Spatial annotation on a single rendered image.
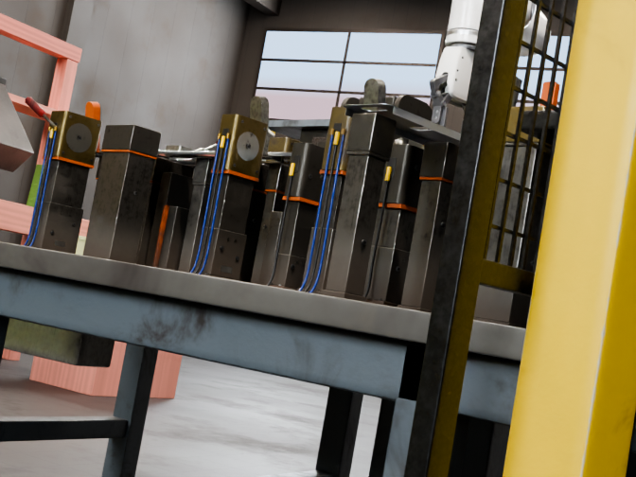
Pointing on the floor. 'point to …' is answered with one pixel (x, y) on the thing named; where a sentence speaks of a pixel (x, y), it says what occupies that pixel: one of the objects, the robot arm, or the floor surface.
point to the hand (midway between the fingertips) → (452, 129)
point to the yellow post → (585, 269)
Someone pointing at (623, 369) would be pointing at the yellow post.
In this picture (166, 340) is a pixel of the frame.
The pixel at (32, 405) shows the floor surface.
